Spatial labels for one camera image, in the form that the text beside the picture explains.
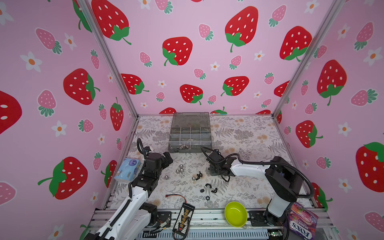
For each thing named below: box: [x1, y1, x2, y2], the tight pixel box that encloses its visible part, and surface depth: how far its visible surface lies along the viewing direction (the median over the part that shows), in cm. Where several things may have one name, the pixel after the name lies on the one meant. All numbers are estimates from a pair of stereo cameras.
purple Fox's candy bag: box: [287, 202, 319, 240], surface depth 73 cm
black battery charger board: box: [172, 202, 195, 235], surface depth 74 cm
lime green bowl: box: [224, 201, 248, 228], surface depth 76 cm
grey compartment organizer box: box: [168, 112, 212, 153], surface depth 111 cm
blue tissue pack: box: [114, 158, 141, 183], surface depth 86 cm
